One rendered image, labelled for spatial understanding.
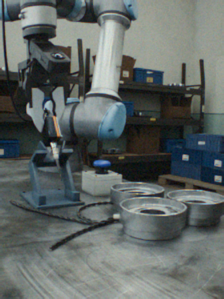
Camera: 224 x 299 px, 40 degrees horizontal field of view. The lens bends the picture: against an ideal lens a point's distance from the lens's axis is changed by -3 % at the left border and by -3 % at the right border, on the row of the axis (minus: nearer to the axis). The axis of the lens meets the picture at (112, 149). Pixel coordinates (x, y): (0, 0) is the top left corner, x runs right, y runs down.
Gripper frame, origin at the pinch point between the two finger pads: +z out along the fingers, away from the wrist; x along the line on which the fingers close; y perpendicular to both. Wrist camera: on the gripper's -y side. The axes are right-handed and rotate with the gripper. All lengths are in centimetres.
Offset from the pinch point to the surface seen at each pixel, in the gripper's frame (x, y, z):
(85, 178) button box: -8.8, 2.3, 13.4
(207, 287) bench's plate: 2.8, -42.5, 15.7
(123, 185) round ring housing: -11.1, -9.6, 13.4
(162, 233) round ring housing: -2.7, -29.8, 15.0
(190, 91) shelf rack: -365, 277, -14
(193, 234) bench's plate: -8.4, -30.8, 16.8
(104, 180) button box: -10.6, -3.1, 13.3
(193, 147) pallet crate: -316, 232, 65
